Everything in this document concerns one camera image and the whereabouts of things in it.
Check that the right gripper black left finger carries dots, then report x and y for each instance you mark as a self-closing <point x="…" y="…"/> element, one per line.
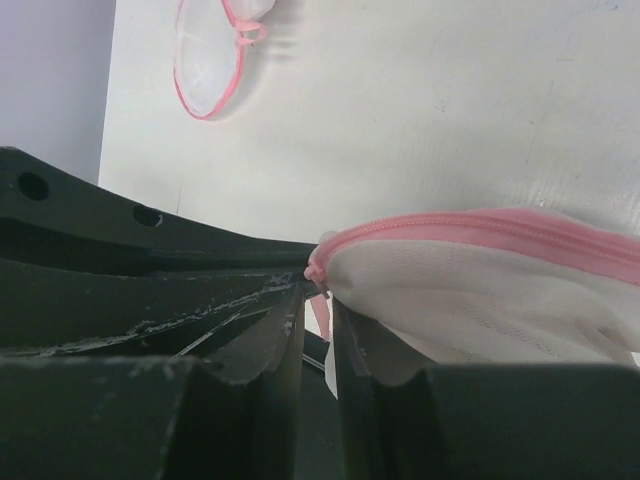
<point x="230" y="415"/>

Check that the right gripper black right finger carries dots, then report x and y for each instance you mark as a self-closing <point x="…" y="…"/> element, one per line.
<point x="406" y="417"/>

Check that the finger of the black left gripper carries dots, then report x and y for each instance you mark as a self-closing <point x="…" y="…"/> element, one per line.
<point x="85" y="269"/>

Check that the empty white mesh laundry bag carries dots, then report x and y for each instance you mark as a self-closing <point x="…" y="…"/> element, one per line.
<point x="211" y="39"/>

